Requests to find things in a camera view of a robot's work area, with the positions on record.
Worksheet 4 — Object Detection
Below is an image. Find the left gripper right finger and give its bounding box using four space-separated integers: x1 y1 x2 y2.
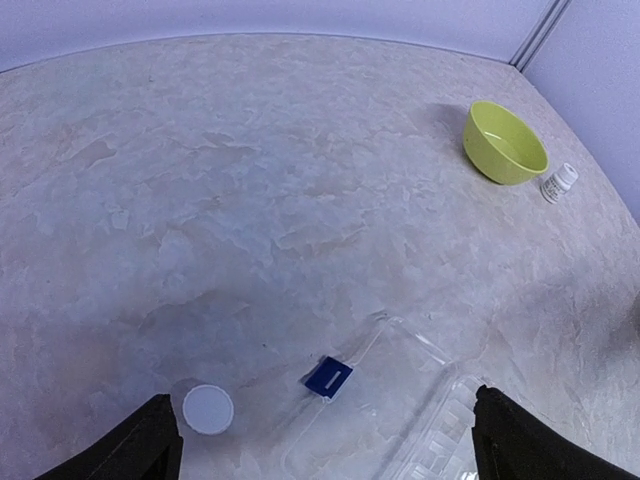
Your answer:
472 385 633 479

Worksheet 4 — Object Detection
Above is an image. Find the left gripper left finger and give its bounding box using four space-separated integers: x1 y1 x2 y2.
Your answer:
40 394 183 479

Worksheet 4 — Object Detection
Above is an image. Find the white bottle cap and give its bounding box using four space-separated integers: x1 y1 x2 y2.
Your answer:
182 384 235 435

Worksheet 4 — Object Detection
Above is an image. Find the clear plastic pill organizer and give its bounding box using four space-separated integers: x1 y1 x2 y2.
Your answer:
280 312 482 479

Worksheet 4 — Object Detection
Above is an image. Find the small white pill bottle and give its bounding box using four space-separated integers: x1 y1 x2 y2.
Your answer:
540 163 579 204

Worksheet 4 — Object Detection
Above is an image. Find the small blue black clip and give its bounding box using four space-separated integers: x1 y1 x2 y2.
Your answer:
303 356 353 401

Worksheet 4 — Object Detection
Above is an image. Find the green plastic bowl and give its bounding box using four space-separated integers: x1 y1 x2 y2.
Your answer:
463 101 549 186

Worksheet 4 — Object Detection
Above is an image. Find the right aluminium frame post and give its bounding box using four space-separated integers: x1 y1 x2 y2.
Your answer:
509 0 573 73

